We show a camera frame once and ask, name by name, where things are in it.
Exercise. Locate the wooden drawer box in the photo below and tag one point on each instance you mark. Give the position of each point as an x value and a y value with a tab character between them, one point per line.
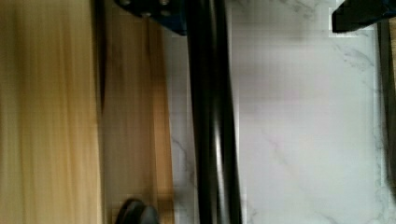
50	169

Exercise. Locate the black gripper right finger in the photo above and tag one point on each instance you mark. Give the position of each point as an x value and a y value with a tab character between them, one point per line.
353	15

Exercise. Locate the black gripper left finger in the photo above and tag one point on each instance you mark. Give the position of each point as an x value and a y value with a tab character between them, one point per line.
170	14

